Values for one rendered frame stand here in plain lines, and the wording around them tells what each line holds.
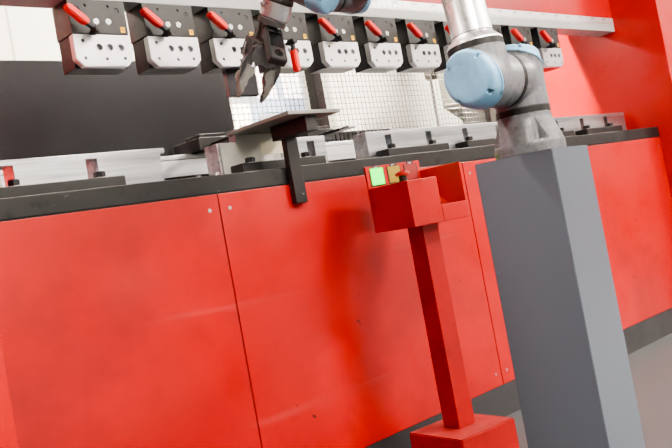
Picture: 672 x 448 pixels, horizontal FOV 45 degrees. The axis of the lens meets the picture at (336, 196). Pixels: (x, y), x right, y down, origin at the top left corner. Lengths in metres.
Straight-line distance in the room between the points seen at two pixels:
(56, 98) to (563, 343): 1.63
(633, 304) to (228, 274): 1.95
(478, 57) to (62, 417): 1.10
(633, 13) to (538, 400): 2.50
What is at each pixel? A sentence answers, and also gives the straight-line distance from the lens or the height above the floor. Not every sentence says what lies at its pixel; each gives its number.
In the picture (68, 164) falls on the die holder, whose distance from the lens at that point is 1.98.
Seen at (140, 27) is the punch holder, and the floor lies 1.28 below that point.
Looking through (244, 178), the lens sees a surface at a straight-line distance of 2.07.
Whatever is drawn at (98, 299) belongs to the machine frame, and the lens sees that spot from 1.84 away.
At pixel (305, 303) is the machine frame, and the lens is 2.15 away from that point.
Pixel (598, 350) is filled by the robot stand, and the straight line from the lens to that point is 1.76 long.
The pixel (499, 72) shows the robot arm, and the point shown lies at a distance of 1.65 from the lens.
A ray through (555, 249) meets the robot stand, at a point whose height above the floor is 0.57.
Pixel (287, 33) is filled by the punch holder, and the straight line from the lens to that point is 2.43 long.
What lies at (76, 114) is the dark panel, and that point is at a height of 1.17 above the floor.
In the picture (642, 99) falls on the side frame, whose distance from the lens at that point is 3.95.
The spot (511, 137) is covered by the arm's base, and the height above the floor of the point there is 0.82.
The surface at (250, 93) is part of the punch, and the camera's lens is 2.33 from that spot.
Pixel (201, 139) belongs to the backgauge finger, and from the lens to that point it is 2.42.
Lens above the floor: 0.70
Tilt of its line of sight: 2 degrees up
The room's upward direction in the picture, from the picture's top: 10 degrees counter-clockwise
